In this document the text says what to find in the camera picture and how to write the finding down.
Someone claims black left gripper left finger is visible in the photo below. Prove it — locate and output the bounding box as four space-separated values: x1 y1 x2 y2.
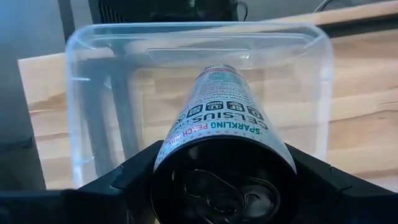
0 139 164 224

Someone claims clear plastic bin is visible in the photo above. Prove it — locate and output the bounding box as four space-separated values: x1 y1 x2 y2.
64 21 335 190

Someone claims black box behind table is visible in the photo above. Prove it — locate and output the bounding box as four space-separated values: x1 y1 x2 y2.
88 0 248 24

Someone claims white slim Celsius can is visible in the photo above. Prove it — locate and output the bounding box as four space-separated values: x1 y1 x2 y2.
150 63 299 224

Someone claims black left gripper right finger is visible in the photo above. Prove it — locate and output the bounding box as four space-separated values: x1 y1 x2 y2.
285 142 398 224

